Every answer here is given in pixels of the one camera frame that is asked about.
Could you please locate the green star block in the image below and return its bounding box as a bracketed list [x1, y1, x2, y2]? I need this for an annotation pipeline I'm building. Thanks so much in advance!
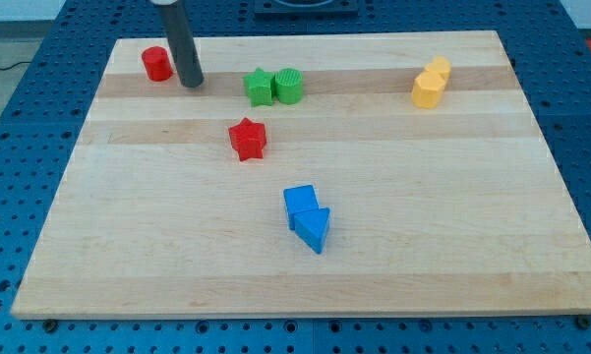
[243, 68, 275, 107]

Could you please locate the blue cube block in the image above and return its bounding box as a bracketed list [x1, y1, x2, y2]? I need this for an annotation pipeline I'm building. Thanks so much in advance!
[283, 185, 319, 230]

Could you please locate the yellow heart block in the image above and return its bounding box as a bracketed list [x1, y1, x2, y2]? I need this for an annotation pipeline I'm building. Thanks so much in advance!
[424, 56, 451, 82]

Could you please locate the wooden board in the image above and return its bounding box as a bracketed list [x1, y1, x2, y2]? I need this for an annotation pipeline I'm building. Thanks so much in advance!
[12, 30, 591, 320]

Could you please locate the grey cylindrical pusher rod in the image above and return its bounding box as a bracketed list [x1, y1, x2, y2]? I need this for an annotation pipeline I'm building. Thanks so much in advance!
[150, 0, 204, 89]

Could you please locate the yellow hexagon block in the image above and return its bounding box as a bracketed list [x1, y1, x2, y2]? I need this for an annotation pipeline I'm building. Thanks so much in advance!
[411, 71, 446, 109]

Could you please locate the blue triangle block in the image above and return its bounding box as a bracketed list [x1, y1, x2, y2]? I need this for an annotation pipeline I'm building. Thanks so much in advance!
[294, 207, 330, 254]

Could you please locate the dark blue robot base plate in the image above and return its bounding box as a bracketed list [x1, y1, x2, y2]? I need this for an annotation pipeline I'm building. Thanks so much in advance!
[253, 0, 360, 19]

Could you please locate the black cable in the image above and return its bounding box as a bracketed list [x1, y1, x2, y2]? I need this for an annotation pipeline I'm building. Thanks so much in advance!
[0, 47, 33, 72]

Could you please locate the green cylinder block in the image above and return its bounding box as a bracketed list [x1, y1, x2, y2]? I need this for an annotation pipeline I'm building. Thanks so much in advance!
[274, 68, 303, 104]

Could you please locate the red star block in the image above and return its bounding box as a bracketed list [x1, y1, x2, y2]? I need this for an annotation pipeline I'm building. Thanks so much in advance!
[228, 117, 266, 161]

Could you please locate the red cylinder block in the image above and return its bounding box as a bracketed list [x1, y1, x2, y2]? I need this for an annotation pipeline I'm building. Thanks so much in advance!
[142, 46, 173, 82]

